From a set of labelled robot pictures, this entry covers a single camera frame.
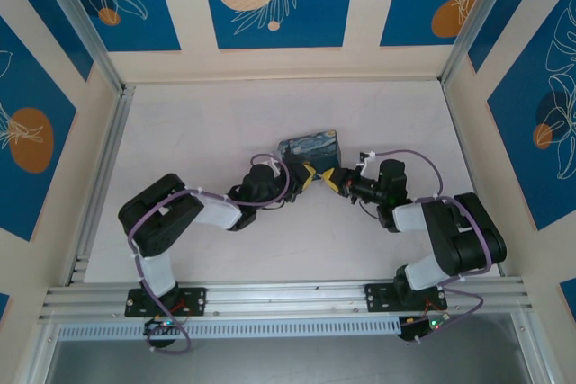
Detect grey slotted cable duct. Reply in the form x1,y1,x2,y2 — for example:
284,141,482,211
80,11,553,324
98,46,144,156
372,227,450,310
56,317,404,341

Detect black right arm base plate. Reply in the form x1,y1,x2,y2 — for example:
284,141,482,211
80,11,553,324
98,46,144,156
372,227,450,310
364,282,449,313

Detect blue poster large beige circle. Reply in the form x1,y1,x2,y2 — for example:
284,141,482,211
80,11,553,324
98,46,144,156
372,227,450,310
199,0,359,50

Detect aluminium left frame post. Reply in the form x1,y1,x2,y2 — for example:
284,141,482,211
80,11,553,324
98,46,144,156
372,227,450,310
33,0,136,97

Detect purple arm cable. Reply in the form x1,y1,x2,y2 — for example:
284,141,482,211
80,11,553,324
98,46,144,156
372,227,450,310
373,149,494,344
127,153,292,353

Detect blue poster white flower outline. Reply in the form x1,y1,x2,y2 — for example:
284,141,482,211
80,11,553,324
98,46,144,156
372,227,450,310
47,0,182,53

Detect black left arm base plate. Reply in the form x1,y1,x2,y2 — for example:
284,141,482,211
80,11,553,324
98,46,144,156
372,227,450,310
124,287,208,317

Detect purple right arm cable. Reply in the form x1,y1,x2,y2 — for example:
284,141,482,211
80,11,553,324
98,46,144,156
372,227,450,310
373,149,494,344

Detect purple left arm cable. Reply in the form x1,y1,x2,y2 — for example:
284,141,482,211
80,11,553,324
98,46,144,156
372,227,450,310
127,153,292,353

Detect starry night painted tin box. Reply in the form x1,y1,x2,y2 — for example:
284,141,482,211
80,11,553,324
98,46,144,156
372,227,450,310
276,129,343,181

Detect grey metal sheet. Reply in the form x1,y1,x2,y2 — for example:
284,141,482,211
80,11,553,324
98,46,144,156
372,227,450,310
44,311,532,384

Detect blue poster orange oval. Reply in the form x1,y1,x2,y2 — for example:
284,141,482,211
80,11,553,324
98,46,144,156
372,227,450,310
0,14,77,242

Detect aluminium frame post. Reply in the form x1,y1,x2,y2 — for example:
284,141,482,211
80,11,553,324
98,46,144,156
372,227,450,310
33,0,136,97
438,0,523,88

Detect blue poster white lily outline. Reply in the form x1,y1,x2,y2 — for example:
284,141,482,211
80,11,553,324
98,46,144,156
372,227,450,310
487,0,576,232

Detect aluminium right frame post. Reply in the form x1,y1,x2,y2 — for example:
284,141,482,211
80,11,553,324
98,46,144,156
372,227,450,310
438,0,523,88

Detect aluminium cross rail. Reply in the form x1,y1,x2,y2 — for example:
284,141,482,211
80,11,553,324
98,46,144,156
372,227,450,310
38,278,535,321

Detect red right base wire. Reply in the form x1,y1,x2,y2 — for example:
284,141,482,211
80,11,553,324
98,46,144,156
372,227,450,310
422,297,447,317

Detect aluminium side rail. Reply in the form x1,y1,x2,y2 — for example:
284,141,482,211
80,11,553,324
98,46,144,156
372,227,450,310
67,86,136,286

